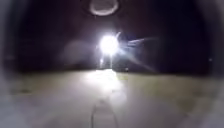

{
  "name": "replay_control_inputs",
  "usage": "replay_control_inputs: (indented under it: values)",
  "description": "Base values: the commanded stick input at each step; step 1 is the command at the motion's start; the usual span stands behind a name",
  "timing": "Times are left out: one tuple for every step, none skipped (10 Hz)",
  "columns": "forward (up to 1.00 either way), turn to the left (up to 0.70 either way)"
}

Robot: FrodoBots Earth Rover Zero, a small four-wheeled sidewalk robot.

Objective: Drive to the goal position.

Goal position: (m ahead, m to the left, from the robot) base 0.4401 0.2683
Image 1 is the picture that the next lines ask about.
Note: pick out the grey paved path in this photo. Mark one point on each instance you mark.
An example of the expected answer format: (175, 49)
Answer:
(100, 100)

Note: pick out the grass strip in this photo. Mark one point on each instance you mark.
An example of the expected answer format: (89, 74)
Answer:
(43, 83)
(166, 87)

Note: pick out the bright street lamp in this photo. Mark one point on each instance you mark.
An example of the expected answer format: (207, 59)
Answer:
(109, 44)

